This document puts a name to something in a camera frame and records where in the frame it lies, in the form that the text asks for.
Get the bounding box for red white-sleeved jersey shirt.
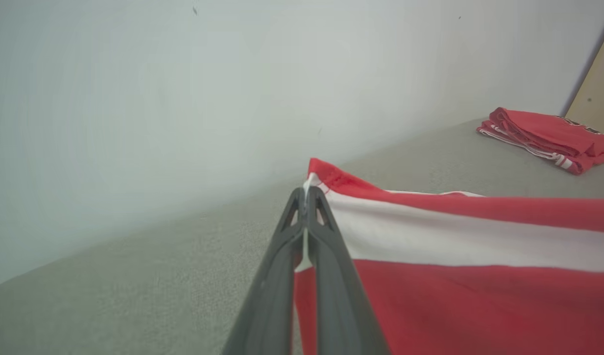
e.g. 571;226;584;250
476;106;604;176

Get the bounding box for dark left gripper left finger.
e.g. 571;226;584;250
222;187;307;355

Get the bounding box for grey fabric sofa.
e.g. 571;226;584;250
0;117;604;355

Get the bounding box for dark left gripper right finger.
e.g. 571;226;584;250
306;186;392;355

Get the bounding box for light wooden panel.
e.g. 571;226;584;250
560;15;604;140

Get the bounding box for red shorts with white stripe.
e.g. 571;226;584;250
292;157;604;355

